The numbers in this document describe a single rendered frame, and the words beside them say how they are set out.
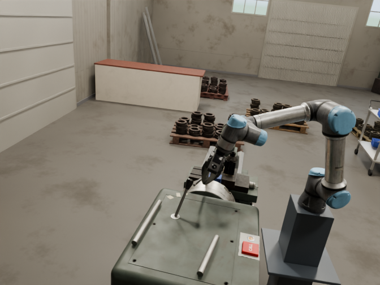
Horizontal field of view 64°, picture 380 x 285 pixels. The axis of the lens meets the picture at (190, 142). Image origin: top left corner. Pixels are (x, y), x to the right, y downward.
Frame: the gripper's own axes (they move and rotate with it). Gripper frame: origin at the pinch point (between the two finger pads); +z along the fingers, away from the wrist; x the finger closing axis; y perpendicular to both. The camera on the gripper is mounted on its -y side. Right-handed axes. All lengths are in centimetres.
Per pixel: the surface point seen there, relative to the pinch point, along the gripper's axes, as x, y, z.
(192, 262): -6.1, -44.2, 4.4
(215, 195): -8.4, 6.2, 7.0
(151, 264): 6, -49, 8
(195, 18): 249, 1132, 22
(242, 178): -29, 77, 27
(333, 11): -205, 1179, -210
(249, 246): -23.4, -30.8, -2.6
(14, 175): 198, 157, 205
